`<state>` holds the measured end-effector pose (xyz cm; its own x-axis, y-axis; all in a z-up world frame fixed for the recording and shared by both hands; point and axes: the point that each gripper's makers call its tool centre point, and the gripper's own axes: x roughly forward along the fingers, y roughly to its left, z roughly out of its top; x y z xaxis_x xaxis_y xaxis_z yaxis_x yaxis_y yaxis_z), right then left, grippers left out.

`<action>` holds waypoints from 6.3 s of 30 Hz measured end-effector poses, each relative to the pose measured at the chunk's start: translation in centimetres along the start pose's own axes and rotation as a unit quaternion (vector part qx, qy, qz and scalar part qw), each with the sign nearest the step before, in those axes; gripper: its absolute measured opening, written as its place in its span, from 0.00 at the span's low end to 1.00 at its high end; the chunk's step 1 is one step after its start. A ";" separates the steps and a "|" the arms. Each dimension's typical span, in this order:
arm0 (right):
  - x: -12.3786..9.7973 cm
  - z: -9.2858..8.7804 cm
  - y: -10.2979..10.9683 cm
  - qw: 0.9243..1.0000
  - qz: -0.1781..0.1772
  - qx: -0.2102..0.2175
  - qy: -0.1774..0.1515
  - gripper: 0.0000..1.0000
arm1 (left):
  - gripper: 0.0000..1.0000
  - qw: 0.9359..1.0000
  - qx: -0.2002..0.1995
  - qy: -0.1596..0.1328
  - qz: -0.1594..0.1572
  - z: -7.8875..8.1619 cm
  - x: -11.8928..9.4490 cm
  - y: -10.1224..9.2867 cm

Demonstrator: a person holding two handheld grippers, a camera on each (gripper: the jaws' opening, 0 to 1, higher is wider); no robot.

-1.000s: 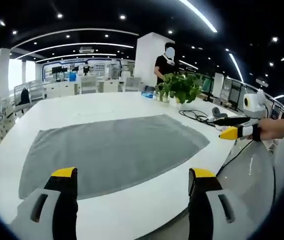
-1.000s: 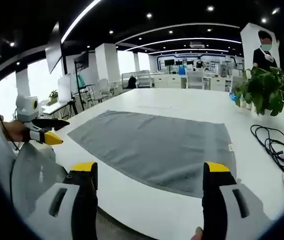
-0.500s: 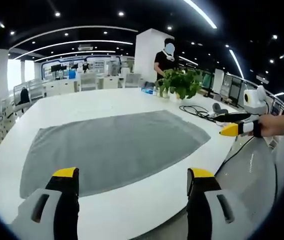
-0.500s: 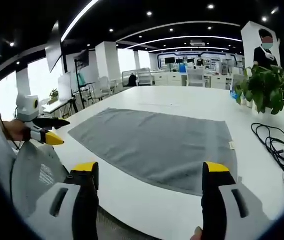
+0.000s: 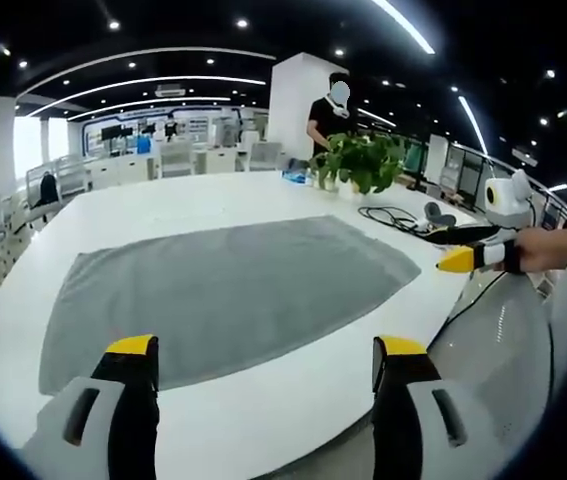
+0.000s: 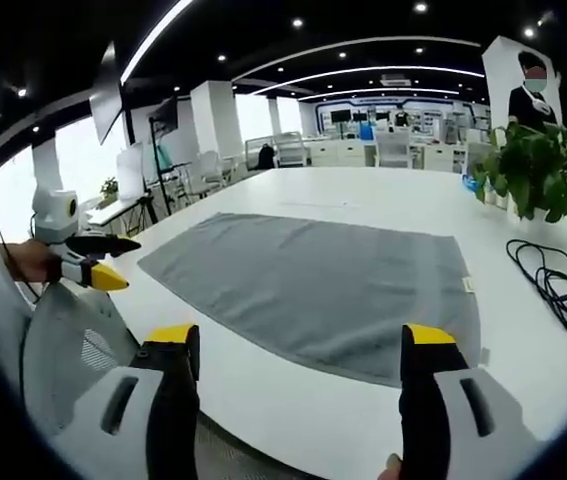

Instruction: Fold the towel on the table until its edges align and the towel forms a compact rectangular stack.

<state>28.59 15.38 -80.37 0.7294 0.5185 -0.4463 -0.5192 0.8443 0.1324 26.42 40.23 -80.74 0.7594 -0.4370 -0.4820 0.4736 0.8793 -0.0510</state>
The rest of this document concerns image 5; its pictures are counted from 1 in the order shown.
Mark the white pillar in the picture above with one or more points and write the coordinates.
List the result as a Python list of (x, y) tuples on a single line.
[(290, 115)]

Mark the person's right hand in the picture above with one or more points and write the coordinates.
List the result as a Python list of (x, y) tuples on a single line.
[(543, 250)]

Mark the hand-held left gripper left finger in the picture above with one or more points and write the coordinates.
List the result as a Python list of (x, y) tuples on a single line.
[(88, 430)]

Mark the green potted plant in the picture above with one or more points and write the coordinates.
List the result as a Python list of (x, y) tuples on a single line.
[(363, 162)]

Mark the ceiling air conditioner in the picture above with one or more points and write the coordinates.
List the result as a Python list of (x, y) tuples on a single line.
[(170, 90)]

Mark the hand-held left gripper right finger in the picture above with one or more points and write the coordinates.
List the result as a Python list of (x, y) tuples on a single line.
[(413, 425)]

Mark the blue packet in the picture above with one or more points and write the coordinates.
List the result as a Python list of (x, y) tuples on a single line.
[(295, 176)]

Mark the grey rounded device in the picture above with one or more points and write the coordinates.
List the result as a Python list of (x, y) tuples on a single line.
[(440, 214)]

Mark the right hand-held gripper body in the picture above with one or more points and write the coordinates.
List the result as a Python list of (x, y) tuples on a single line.
[(508, 202)]

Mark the white table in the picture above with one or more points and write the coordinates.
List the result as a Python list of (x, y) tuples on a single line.
[(263, 420)]

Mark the grey towel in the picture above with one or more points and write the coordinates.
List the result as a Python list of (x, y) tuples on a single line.
[(223, 290)]

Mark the white mesh chair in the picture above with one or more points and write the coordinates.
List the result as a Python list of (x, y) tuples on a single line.
[(176, 159), (265, 156)]

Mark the black backpack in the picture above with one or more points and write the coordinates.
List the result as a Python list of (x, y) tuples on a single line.
[(49, 189)]

